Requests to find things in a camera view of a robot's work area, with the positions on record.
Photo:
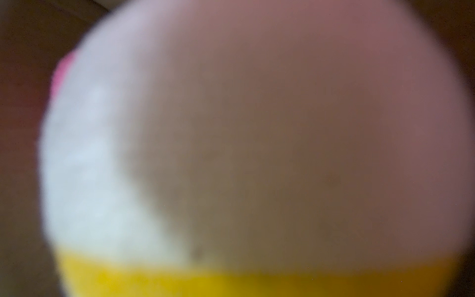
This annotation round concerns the white yellow toy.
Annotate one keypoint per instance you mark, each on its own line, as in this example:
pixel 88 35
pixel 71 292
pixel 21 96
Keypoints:
pixel 260 149

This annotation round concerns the brown cardboard express box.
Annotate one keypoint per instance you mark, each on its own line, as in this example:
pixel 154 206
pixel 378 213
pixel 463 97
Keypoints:
pixel 35 35

